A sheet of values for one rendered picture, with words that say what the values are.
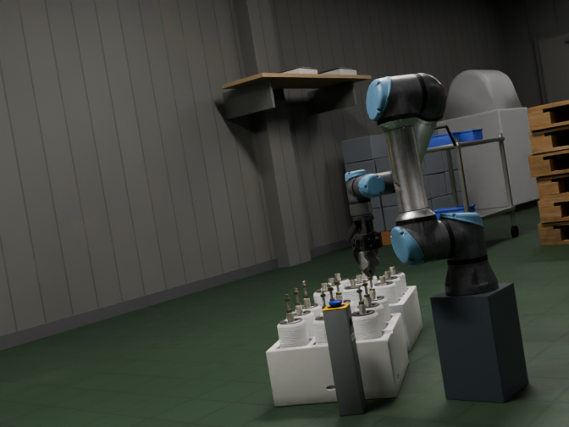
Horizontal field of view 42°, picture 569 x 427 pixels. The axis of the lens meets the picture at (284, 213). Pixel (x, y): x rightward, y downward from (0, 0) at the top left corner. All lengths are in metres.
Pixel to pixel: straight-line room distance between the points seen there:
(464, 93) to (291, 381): 6.35
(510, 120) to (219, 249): 3.87
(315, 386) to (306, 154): 4.63
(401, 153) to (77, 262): 3.26
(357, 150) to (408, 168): 4.78
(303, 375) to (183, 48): 3.97
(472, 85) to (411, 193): 6.31
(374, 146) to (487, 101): 1.87
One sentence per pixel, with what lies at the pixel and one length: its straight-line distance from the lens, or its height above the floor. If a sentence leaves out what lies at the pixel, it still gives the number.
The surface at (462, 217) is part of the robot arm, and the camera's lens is 2.12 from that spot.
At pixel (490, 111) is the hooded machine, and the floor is 1.11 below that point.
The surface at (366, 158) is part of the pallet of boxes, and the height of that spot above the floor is 0.82.
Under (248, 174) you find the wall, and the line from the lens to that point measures 6.17.
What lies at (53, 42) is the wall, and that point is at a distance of 5.19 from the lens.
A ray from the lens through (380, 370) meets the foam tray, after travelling 2.29.
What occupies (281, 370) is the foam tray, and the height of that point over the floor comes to 0.12.
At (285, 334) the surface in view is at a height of 0.22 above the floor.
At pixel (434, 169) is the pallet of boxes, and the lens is 7.02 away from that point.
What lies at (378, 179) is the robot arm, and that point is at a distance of 2.37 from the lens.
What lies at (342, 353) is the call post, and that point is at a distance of 2.16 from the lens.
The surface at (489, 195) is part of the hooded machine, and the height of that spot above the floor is 0.22.
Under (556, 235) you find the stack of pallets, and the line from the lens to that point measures 5.24.
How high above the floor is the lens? 0.69
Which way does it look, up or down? 2 degrees down
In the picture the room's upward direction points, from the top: 9 degrees counter-clockwise
